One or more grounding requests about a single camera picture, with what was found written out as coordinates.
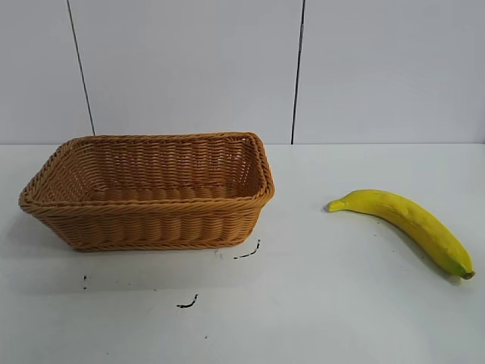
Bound yellow banana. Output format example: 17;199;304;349
327;189;477;281

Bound brown woven wicker basket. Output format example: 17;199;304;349
18;131;276;253

